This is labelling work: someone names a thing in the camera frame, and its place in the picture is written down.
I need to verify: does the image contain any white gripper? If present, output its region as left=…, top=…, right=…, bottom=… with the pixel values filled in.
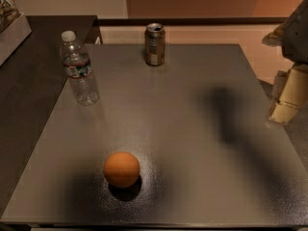
left=262, top=0, right=308, bottom=124

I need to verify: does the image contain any orange fruit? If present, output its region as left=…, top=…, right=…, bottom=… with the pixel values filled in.
left=103, top=152, right=141, bottom=189

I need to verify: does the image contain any dark side counter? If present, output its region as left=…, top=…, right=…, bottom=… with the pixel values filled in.
left=0, top=15, right=100, bottom=217

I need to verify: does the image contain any opened metal soda can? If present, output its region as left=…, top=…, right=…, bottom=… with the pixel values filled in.
left=144, top=23, right=165, bottom=66

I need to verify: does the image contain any box with items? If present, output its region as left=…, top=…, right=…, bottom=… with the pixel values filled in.
left=0, top=0, right=32, bottom=65

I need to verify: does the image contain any clear plastic water bottle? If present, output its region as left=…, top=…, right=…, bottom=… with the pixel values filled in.
left=60, top=31, right=99, bottom=106

